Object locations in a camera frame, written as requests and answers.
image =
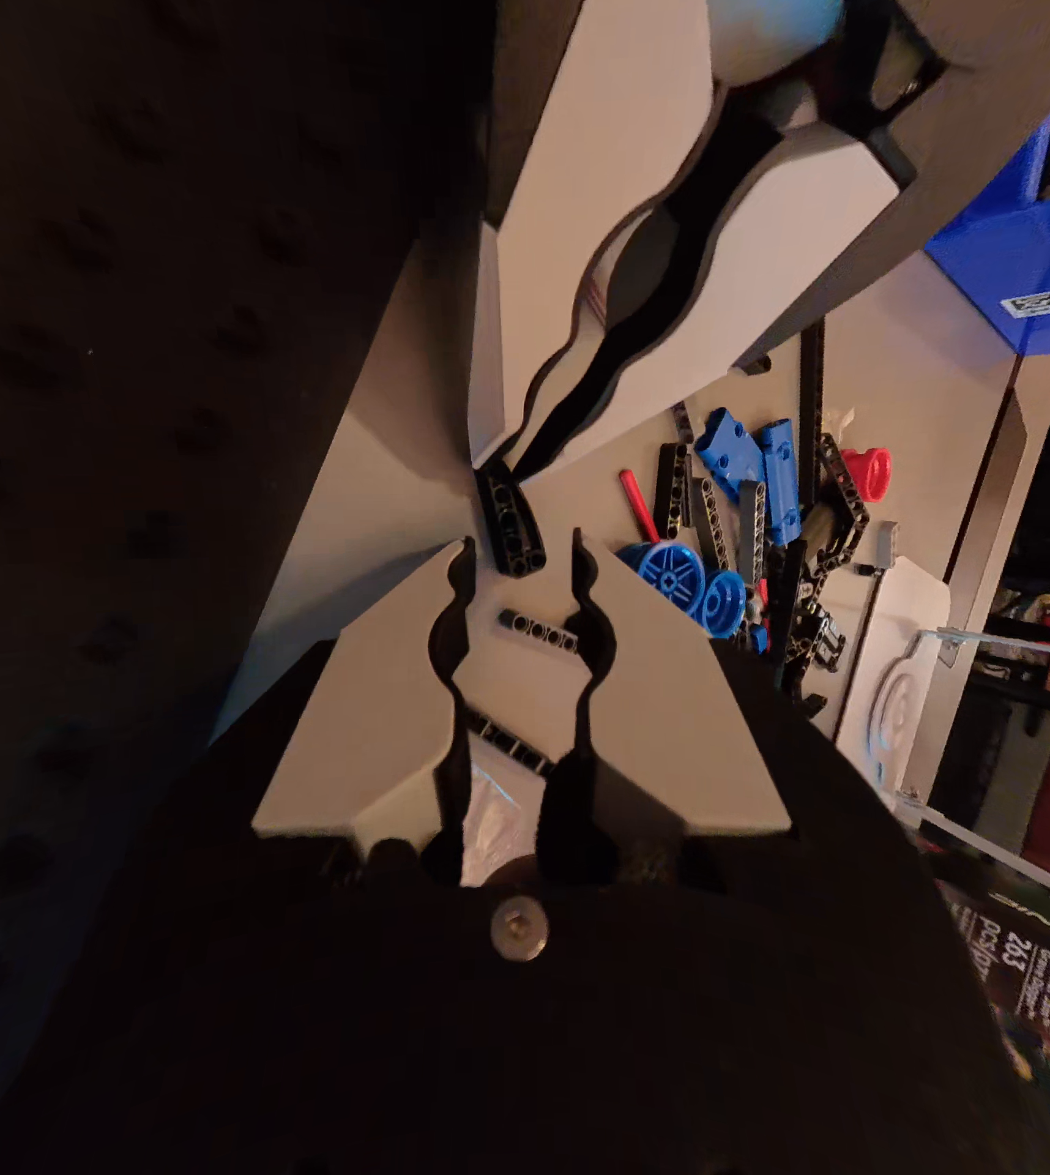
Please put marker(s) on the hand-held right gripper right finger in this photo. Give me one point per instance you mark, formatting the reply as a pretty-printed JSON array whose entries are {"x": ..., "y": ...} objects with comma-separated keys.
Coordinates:
[{"x": 690, "y": 735}]

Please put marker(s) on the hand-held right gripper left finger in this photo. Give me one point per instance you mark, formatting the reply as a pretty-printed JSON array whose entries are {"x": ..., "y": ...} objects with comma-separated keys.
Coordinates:
[{"x": 360, "y": 735}]

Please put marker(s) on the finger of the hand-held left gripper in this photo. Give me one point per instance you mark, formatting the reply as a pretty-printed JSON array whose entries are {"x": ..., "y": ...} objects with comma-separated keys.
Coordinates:
[
  {"x": 764, "y": 257},
  {"x": 580, "y": 138}
]

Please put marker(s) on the blue angled shell panel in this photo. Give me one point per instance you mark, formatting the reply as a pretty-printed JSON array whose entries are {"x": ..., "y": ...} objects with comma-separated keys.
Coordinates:
[{"x": 727, "y": 446}]

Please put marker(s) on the black beam chassis assembly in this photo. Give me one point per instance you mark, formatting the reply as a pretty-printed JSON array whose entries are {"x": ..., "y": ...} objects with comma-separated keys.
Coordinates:
[{"x": 832, "y": 551}]

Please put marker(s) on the grey desk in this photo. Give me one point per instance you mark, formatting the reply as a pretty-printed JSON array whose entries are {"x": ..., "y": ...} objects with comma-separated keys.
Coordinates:
[{"x": 901, "y": 386}]

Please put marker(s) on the blue wheel hub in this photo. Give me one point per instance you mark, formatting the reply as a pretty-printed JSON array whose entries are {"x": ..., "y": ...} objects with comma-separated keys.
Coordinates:
[
  {"x": 724, "y": 602},
  {"x": 668, "y": 575}
]

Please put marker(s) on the long black beam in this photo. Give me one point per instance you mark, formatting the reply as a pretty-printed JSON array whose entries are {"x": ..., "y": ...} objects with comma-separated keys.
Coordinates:
[{"x": 506, "y": 739}]

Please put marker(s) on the blue plastic bin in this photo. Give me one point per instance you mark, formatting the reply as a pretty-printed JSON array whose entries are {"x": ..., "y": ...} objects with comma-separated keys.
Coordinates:
[{"x": 993, "y": 249}]

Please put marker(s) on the small bag of red parts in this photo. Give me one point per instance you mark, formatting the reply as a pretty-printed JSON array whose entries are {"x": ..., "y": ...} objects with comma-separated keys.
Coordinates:
[{"x": 498, "y": 827}]

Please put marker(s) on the grey long beam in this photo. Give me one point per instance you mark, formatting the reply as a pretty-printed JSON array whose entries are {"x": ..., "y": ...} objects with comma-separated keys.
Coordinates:
[{"x": 539, "y": 632}]

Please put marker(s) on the pile of loose building parts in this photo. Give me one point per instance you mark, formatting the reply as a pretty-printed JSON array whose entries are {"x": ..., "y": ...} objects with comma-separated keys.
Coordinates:
[{"x": 713, "y": 524}]

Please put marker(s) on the blue curved shell panel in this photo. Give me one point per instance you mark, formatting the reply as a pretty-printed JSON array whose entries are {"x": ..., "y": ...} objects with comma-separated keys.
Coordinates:
[{"x": 782, "y": 478}]

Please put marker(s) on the red axle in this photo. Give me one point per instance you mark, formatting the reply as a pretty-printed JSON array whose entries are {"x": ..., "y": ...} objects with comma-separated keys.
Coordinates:
[{"x": 639, "y": 505}]

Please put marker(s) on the red wheel hub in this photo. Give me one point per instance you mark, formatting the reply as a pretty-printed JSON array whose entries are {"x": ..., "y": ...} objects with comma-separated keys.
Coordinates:
[{"x": 866, "y": 473}]

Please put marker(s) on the light grey short beam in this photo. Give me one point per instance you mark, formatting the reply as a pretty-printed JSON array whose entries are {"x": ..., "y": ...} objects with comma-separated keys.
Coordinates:
[{"x": 883, "y": 542}]

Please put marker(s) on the white book stand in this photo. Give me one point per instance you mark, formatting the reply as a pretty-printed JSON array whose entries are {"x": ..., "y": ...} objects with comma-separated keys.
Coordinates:
[{"x": 993, "y": 643}]

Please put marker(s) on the dark perforated panel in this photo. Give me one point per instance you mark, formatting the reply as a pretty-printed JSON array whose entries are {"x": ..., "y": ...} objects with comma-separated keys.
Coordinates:
[{"x": 121, "y": 368}]

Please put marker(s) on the printed toy set box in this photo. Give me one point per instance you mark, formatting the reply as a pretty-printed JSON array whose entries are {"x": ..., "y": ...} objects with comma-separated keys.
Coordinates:
[{"x": 1039, "y": 1010}]

